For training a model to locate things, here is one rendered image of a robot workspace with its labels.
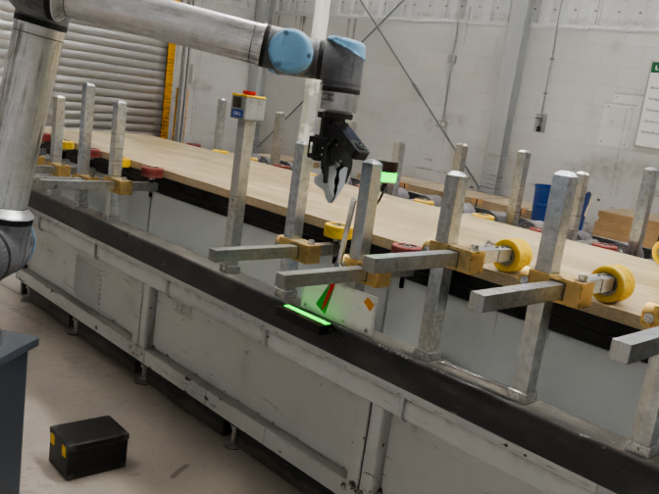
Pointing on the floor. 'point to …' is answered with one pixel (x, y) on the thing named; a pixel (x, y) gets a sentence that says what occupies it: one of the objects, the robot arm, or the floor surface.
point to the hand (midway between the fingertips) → (332, 198)
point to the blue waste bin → (547, 201)
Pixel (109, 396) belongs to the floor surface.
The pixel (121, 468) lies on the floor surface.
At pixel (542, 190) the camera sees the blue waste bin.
